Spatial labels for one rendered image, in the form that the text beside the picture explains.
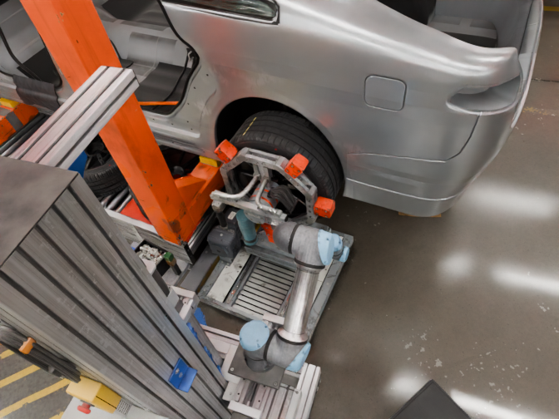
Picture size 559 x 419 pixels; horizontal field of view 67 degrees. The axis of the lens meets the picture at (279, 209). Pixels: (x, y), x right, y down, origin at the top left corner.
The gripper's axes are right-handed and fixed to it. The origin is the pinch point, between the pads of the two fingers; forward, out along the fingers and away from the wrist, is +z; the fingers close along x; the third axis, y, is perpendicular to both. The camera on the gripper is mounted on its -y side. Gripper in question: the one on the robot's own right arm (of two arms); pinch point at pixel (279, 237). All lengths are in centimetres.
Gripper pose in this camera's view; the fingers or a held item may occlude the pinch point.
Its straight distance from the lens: 209.3
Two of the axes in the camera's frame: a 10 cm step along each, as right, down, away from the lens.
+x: -4.0, 7.5, -5.3
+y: -1.1, -6.2, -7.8
